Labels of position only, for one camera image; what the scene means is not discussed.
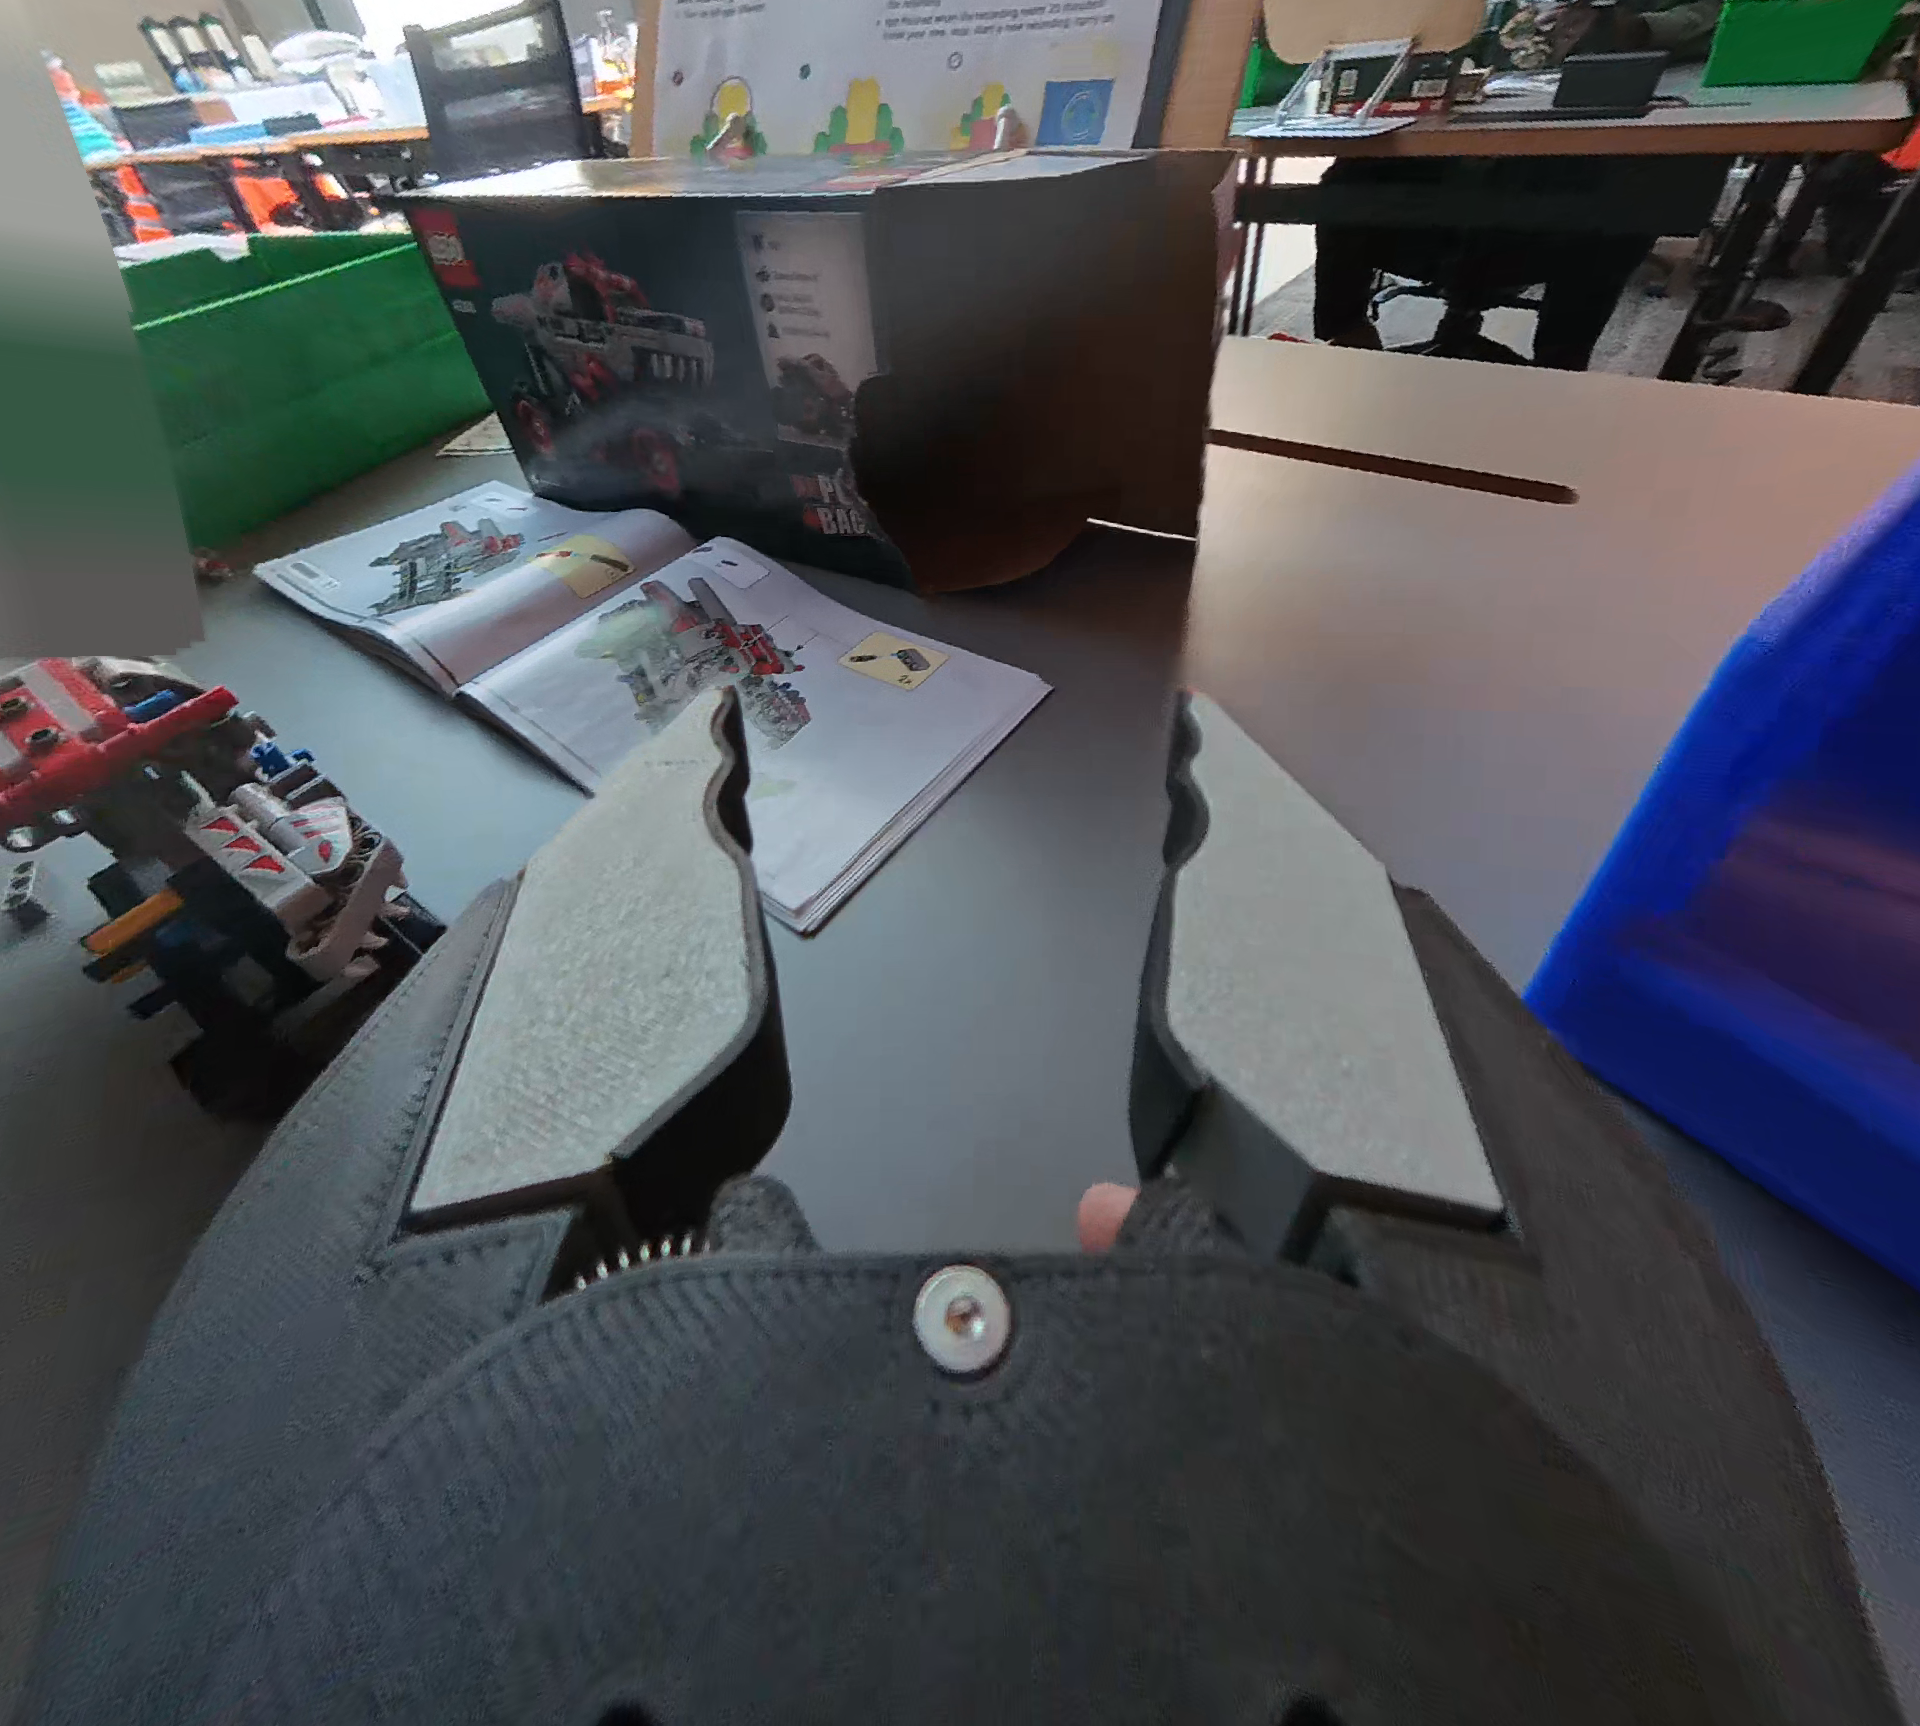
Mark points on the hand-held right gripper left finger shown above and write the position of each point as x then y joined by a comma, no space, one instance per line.
600,976

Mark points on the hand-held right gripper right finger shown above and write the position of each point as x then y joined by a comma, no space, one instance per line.
1304,1006

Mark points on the red grey lego truck model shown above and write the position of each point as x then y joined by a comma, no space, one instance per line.
194,827

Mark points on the open lego instruction booklet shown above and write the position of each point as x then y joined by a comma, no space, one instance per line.
870,737

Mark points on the small grey lego piece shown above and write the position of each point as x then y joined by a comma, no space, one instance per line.
21,889

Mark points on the black lego truck box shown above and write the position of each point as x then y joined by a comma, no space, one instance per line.
1021,331

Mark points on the person's right hand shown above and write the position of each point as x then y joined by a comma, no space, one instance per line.
1106,1216

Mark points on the blue plastic bin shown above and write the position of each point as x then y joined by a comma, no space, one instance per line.
1771,886

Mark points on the large green plastic bin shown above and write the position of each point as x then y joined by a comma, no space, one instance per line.
315,377

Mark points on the black office chair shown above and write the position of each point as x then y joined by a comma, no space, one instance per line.
503,90

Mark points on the clear acrylic stand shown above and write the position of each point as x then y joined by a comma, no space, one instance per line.
1342,84

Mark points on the dark flat box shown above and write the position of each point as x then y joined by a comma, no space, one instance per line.
1613,79

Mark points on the grey table with black legs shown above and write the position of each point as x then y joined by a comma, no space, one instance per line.
1771,128

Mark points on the small green plastic bin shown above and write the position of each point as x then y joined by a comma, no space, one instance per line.
1815,38

